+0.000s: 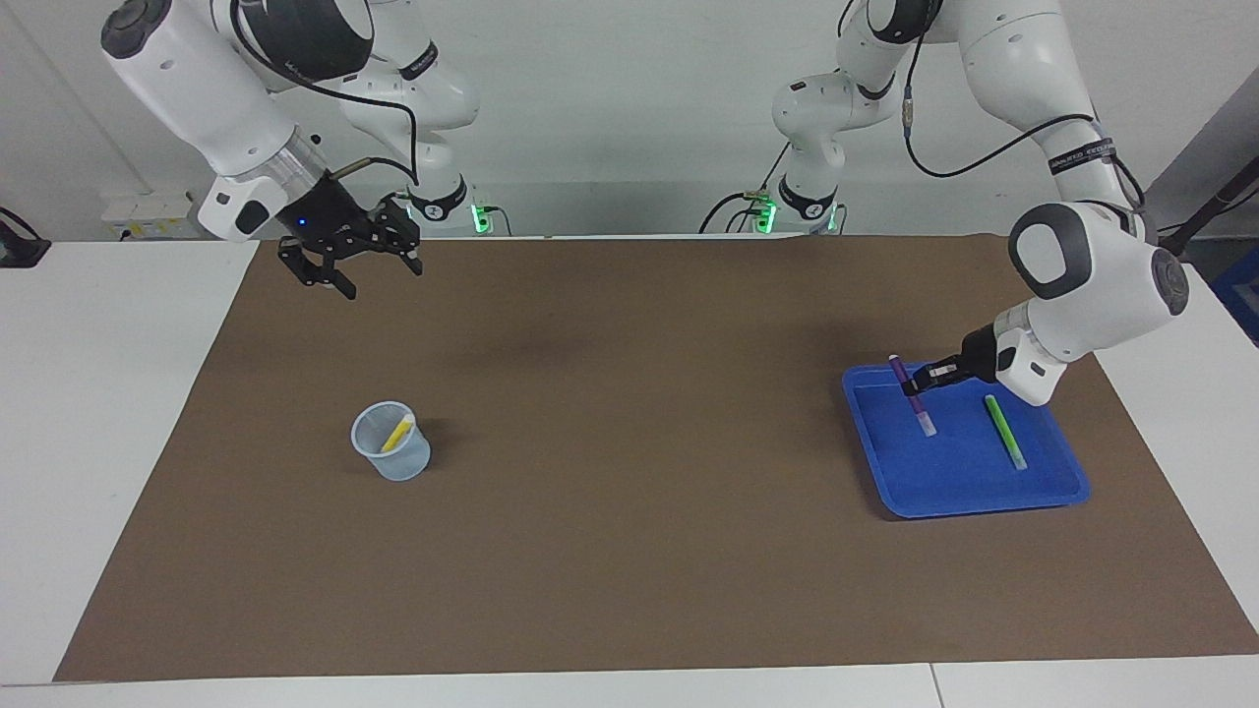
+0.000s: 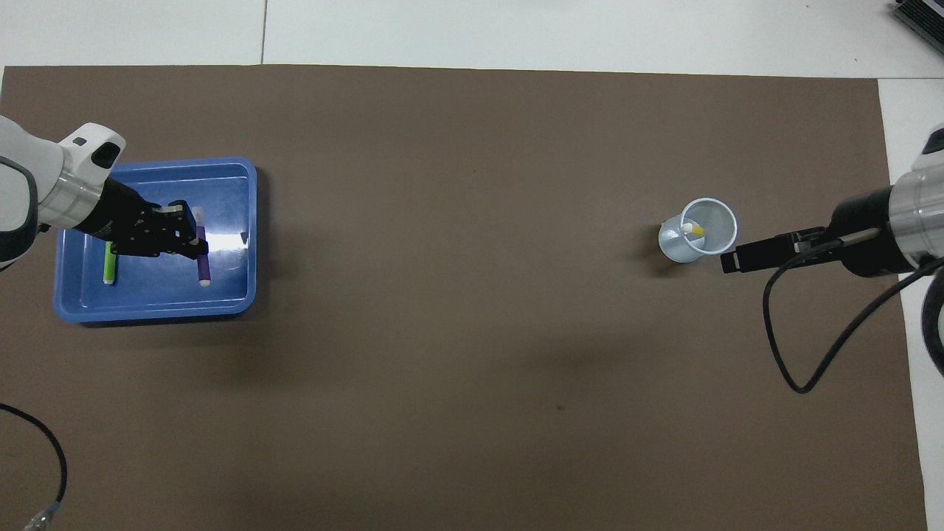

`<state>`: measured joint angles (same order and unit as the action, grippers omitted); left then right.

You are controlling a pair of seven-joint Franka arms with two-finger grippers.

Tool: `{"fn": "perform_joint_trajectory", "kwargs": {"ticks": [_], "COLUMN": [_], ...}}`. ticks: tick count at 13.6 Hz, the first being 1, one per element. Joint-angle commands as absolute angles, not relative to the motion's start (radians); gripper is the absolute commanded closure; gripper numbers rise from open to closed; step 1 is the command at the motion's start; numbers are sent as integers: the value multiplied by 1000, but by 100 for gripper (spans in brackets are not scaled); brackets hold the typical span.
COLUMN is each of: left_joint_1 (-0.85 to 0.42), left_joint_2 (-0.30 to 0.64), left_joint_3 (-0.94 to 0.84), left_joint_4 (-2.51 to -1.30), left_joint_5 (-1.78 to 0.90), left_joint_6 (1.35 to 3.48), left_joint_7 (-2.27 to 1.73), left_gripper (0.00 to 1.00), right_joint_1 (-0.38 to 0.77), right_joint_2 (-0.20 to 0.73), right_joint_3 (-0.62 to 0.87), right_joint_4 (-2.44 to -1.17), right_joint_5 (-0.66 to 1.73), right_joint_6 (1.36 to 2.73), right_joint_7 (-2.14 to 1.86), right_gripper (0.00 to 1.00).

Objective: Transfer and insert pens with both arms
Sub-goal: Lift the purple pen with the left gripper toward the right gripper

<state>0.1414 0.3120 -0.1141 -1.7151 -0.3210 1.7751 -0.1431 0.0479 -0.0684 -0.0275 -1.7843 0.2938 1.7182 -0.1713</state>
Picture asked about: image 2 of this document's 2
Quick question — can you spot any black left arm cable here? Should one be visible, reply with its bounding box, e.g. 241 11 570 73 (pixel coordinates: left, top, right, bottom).
0 402 69 531

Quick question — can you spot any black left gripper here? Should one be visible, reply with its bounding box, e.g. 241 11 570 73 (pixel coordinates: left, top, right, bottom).
74 181 211 260

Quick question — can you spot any purple pen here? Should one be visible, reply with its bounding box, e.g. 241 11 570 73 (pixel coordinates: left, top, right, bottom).
195 226 212 287

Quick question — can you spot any blue plastic tray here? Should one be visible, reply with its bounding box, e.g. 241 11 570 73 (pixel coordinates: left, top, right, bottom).
53 156 258 325

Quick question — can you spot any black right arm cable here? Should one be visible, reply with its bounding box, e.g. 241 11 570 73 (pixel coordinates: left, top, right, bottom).
763 229 944 394

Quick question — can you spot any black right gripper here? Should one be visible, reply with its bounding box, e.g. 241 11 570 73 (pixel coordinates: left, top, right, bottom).
721 188 919 277

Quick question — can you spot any grey ribbed device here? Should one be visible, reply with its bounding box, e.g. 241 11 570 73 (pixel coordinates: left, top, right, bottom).
892 0 944 56

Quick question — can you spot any translucent plastic cup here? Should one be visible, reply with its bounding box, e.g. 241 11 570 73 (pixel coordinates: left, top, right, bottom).
658 198 738 264

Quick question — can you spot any brown paper mat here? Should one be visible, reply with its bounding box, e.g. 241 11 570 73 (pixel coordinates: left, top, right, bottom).
0 65 929 531

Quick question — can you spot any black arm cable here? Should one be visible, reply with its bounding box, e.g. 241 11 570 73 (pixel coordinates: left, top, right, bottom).
763 229 944 394
0 402 69 531

